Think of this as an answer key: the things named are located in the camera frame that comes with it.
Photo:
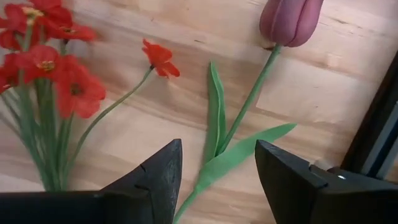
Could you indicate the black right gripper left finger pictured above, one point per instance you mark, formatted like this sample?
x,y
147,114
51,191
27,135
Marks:
x,y
109,205

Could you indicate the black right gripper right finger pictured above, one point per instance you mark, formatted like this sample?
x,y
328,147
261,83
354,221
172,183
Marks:
x,y
326,199

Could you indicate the red artificial flower bunch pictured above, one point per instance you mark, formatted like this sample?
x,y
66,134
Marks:
x,y
77,90

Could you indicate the maroon artificial tulip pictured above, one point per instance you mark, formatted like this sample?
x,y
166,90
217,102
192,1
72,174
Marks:
x,y
289,21

